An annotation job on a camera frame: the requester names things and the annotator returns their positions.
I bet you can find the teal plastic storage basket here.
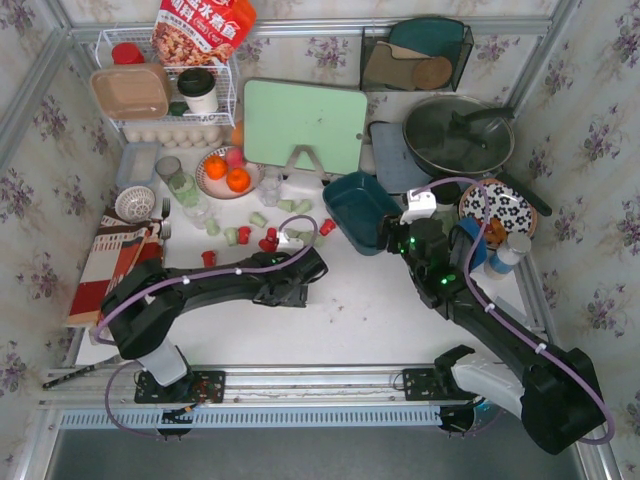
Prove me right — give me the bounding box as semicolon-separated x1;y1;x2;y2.
322;171;402;256

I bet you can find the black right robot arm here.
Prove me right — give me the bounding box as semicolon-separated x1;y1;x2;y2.
377;215;615;454

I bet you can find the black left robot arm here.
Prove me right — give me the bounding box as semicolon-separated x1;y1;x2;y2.
94;247;328;389

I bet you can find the white strainer basket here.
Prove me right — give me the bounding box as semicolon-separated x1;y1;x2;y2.
114;186;155;223

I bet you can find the green capsule cluster lid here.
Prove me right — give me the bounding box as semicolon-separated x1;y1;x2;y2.
298;232;314;246

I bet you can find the green capsule centre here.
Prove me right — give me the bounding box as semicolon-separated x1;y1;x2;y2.
284;228;301;239

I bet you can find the grey induction cooker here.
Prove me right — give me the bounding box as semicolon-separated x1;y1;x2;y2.
368;121;431;195

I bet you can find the green capsule upper middle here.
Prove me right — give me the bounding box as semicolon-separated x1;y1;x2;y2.
249;212;268;228

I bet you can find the green capsule top left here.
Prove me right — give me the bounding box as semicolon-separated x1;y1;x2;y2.
276;199;296;213

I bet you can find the green capsule top right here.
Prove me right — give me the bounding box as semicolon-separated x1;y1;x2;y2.
294;199;313;215

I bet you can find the green capsule leftmost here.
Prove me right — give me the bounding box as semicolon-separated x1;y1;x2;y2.
204;218;221;237

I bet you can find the floral patterned plate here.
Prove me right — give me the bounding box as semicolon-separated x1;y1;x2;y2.
458;179;537;250

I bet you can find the clear glass tumbler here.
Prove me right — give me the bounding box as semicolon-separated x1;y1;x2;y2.
257;166;283;207

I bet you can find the black frying pan with lid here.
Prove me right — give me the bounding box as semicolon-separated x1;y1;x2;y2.
402;95;552;217

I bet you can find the clear glass near rack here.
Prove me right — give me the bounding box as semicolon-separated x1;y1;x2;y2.
183;194;210;230

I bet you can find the orange right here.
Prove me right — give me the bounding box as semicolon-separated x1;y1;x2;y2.
226;168;252;193

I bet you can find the fruit plate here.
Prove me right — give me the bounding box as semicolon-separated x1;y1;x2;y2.
195;147;265;200

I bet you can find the metal cutting board stand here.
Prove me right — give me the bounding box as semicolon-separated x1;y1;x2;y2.
282;145;330;189

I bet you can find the metal fork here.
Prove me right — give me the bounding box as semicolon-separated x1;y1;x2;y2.
159;197;172;242

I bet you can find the orange left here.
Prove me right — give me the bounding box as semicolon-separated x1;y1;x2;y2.
203;155;228;180

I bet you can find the peach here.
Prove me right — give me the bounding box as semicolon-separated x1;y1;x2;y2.
224;147;245;169

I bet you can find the green ribbed glass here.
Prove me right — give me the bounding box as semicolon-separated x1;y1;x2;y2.
168;172;200;208

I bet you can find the orange behind board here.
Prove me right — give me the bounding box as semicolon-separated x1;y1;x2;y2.
230;121;244;147

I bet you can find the green cutting board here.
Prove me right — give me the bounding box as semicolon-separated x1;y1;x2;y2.
243;79;368;175

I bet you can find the grey glass cup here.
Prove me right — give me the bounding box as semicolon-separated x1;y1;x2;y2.
155;156;184;189

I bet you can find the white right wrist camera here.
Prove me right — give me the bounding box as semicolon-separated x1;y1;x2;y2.
400;189;437;225

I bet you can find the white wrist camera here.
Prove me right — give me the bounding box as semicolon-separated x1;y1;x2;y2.
400;189;437;225
277;232;290;247

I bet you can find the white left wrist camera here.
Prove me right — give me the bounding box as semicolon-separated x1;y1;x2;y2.
277;232;290;247

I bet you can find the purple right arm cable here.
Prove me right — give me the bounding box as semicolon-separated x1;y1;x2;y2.
412;177;616;446

